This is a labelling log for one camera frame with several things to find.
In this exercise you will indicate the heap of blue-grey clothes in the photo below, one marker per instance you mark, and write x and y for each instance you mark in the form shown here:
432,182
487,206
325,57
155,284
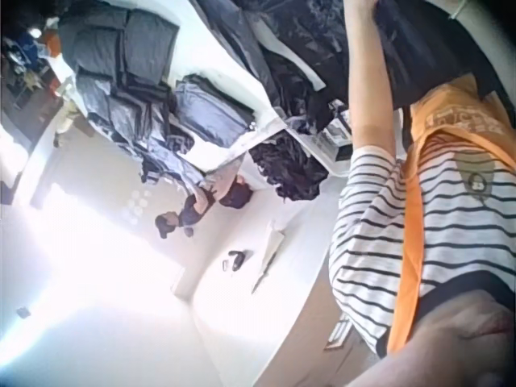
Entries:
129,121

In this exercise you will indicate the white paper sheet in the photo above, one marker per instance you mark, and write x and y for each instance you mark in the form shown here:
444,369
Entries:
271,250

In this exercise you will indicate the stack of folded grey garments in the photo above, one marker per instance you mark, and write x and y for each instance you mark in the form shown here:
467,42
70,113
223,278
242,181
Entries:
94,44

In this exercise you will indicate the stack of folded slate garments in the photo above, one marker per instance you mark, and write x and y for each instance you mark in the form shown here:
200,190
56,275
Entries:
151,46

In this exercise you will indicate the dark navy garment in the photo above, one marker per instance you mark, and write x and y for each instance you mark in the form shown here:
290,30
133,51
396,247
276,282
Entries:
427,44

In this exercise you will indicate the group of white round discs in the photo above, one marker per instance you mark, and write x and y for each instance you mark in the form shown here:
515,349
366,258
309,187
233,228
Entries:
138,205

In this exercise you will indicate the pile of dark clothes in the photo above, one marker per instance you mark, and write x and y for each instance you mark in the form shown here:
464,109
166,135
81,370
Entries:
288,167

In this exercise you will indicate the white table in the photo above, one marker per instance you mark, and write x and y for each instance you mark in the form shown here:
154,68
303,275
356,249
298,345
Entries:
219,50

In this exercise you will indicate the person's left hand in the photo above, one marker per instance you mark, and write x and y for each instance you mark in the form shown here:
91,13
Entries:
360,7

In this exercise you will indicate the stack of folded blue jeans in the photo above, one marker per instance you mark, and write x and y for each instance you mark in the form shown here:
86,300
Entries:
211,111

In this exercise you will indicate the white crate with contents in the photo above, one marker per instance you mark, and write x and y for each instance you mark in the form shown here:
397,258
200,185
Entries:
332,139

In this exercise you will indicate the pair of black shoes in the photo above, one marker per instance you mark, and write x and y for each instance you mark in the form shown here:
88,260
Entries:
237,259

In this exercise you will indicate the heap of black clothes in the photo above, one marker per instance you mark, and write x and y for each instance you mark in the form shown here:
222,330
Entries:
290,52

